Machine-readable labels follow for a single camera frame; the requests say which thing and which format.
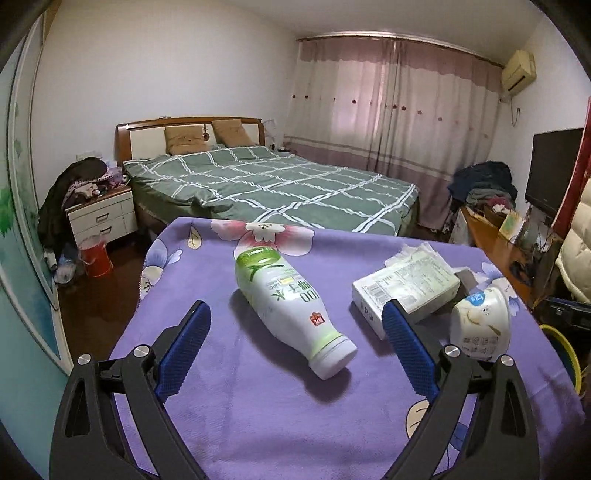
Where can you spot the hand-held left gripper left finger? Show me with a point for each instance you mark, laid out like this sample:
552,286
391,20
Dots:
182,350

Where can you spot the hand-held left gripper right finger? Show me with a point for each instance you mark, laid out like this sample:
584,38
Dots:
408,350

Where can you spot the white green cardboard box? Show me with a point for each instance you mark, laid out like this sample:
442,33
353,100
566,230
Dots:
406,281

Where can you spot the white wrapper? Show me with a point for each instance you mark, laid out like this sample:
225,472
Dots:
408,254

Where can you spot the white green plastic bottle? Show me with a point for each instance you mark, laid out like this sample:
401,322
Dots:
286,300

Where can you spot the yellow rimmed trash bin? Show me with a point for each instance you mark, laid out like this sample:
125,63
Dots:
561,355

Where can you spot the purple floral tablecloth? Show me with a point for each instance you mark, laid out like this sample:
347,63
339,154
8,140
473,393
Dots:
231,369

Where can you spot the small grey box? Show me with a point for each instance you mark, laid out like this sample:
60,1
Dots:
465,279

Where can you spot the red bucket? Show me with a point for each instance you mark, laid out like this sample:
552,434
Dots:
96,258

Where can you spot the wooden desk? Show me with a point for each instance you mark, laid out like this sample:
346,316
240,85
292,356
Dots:
485,230

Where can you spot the plastic bags pile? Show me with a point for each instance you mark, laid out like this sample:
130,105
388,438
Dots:
64,267

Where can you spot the white nightstand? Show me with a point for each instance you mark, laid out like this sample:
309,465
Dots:
99,217

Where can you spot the green paper booklet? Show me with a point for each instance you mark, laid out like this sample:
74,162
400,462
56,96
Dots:
510,225

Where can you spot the wardrobe sliding door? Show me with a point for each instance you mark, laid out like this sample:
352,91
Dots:
23,277

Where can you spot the folded clothes pile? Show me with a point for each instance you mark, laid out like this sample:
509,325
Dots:
485,184

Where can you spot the green checked duvet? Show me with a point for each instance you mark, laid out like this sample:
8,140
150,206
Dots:
277,184

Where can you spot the dark clothes pile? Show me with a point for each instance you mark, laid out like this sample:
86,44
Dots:
78,170

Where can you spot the brown pillow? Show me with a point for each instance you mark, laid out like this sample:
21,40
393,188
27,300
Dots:
231,131
187,139

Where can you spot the wooden bed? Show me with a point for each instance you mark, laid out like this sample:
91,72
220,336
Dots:
138,138

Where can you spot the black television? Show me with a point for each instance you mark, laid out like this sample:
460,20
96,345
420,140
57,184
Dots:
554,170

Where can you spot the pink curtain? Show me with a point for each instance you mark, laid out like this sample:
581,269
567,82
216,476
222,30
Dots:
383,115

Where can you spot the beige air conditioner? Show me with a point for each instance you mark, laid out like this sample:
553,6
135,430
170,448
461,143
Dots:
518,71

